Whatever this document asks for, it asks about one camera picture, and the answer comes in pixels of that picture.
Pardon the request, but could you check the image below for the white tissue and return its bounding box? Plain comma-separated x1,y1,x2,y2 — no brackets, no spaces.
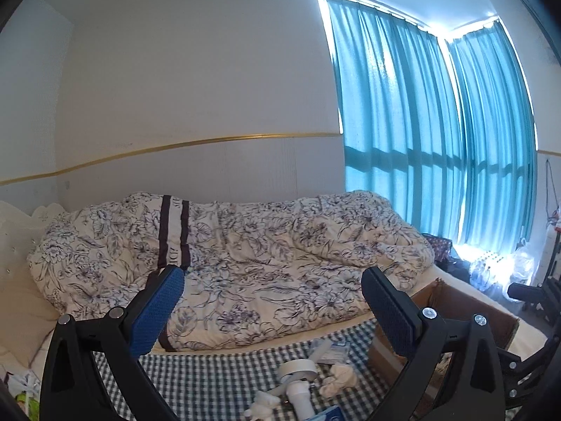
318,363,358,398
243,389,282,420

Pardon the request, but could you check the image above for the white headboard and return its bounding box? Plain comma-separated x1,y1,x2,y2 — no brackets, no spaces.
0,201,66,281

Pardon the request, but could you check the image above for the narrow blue curtain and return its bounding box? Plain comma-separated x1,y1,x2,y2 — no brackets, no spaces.
444,16,538,256

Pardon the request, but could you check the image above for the white plastic bottle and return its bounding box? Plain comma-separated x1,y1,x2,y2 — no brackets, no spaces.
280,379,317,420

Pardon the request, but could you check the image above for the dark patterned bag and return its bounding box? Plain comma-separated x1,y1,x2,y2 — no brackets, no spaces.
423,233,457,273

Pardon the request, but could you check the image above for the blue and white packet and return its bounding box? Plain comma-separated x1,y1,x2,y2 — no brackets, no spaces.
313,406,348,421

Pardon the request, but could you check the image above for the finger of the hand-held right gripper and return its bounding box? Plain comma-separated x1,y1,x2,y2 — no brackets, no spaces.
495,338,558,409

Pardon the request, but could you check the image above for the black metal equipment frame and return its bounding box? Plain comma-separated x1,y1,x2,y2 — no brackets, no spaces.
507,228,561,317

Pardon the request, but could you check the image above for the clear plastic packet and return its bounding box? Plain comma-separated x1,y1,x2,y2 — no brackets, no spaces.
309,339,352,365

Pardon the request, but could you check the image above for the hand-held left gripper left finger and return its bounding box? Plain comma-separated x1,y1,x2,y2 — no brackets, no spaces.
39,264,185,421

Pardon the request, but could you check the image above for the hanging dark cable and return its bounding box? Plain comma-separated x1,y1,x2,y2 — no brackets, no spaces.
545,157,561,229

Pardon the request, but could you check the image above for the pack of water bottles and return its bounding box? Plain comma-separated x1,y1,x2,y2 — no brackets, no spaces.
469,250,512,291

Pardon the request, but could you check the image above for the floral print duvet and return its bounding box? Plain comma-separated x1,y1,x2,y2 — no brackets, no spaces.
27,191,434,354

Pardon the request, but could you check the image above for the wide blue curtain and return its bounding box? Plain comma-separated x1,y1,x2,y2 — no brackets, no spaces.
321,0,466,247

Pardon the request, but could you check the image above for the clear plastic bag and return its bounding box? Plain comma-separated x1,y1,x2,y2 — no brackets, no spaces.
508,238,536,284

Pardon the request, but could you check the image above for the brown cardboard box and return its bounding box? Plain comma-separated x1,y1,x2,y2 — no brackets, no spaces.
368,277,520,405

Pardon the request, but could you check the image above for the checkered tablecloth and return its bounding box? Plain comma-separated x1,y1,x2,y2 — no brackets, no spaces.
88,318,444,421

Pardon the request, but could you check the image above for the cream bed sheet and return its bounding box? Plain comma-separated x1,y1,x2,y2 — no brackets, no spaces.
0,254,548,369

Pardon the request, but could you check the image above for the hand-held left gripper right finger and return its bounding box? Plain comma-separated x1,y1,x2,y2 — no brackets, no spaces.
361,265,511,421

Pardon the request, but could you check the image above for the white tape roll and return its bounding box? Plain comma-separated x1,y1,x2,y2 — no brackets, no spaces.
279,358,319,385

